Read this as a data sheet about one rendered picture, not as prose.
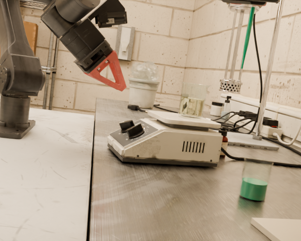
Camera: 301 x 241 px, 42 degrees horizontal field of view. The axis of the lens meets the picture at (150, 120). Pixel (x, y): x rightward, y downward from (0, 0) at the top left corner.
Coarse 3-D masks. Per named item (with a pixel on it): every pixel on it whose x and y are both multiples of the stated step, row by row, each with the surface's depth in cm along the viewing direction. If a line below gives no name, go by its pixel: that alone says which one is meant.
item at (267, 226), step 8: (256, 224) 49; (264, 224) 48; (272, 224) 48; (280, 224) 49; (288, 224) 49; (296, 224) 50; (264, 232) 47; (272, 232) 46; (280, 232) 46; (288, 232) 46; (296, 232) 47; (272, 240) 45; (280, 240) 44; (288, 240) 44; (296, 240) 44
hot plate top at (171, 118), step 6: (150, 114) 81; (156, 114) 78; (162, 114) 80; (168, 114) 81; (174, 114) 83; (162, 120) 75; (168, 120) 73; (174, 120) 74; (180, 120) 74; (186, 120) 75; (192, 120) 76; (198, 120) 78; (204, 120) 79; (210, 120) 81; (198, 126) 76; (204, 126) 76; (210, 126) 76; (216, 126) 77
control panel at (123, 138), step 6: (138, 120) 84; (144, 126) 78; (150, 126) 77; (114, 132) 82; (120, 132) 80; (126, 132) 79; (144, 132) 75; (150, 132) 73; (114, 138) 78; (120, 138) 77; (126, 138) 75; (138, 138) 73; (126, 144) 72
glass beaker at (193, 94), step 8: (184, 80) 81; (192, 80) 82; (184, 88) 78; (192, 88) 77; (200, 88) 77; (184, 96) 78; (192, 96) 77; (200, 96) 78; (184, 104) 78; (192, 104) 77; (200, 104) 78; (184, 112) 78; (192, 112) 78; (200, 112) 78
